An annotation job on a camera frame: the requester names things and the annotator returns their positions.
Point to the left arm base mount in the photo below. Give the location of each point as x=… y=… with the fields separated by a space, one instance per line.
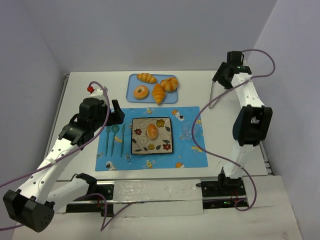
x=103 y=199

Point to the teal plastic fork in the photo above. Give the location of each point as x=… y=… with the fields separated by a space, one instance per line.
x=107 y=130

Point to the small sugared bun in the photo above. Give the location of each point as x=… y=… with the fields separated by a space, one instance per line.
x=152 y=131

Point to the striped orange croissant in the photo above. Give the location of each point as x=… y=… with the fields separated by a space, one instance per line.
x=158 y=94

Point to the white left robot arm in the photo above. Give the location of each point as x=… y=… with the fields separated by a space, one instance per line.
x=35 y=203

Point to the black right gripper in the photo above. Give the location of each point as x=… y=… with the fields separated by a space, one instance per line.
x=223 y=75

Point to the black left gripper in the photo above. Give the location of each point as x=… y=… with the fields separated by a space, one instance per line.
x=115 y=116

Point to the teal plastic knife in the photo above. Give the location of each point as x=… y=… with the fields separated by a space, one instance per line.
x=123 y=139

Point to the long striped bread roll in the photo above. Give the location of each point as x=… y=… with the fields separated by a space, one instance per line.
x=146 y=78

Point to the metal frame rail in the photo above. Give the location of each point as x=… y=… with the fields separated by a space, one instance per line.
x=265 y=159

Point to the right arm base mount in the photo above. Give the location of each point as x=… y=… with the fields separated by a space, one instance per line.
x=222 y=196

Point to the teal plastic spoon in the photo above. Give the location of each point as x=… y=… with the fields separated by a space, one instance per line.
x=114 y=128

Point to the clear drinking glass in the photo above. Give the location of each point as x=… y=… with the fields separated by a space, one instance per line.
x=186 y=131

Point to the orange sugared donut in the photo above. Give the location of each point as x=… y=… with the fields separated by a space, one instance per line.
x=141 y=92

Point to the square floral ceramic plate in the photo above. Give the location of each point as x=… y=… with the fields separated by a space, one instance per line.
x=142 y=145

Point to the white foam board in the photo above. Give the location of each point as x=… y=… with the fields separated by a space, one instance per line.
x=173 y=210

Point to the blue space-print placemat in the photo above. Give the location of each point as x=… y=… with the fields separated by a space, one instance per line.
x=186 y=154

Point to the round striped orange bread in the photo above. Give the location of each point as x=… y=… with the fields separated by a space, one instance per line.
x=169 y=84

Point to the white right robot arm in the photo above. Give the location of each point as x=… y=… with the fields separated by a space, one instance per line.
x=253 y=120

